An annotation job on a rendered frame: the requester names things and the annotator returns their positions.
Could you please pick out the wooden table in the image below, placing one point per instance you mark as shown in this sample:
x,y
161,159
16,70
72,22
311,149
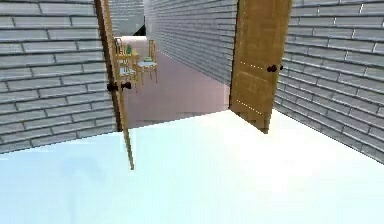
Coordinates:
x,y
128,58

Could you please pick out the wooden room door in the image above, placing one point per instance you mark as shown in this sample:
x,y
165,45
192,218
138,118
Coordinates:
x,y
256,50
111,66

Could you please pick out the green bottle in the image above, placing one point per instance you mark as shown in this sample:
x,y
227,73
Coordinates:
x,y
128,49

